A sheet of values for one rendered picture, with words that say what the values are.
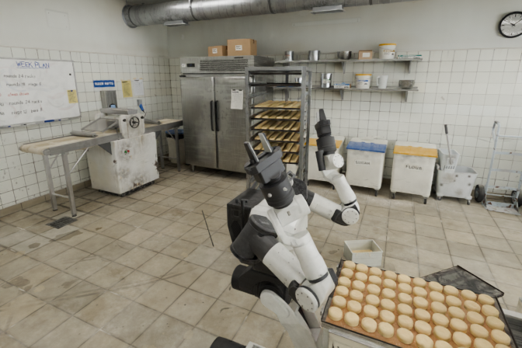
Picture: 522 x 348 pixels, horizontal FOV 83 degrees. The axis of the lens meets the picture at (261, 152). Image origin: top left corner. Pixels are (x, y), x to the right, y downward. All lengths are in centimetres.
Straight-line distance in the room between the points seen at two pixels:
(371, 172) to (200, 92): 300
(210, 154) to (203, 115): 70
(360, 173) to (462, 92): 182
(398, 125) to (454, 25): 153
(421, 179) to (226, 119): 304
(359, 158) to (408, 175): 69
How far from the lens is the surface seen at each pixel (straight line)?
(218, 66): 502
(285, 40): 546
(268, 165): 82
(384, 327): 124
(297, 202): 90
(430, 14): 516
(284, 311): 143
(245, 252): 109
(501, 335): 139
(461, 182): 497
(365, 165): 463
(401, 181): 468
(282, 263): 103
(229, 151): 502
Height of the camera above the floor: 175
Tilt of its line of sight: 15 degrees down
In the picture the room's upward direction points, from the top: straight up
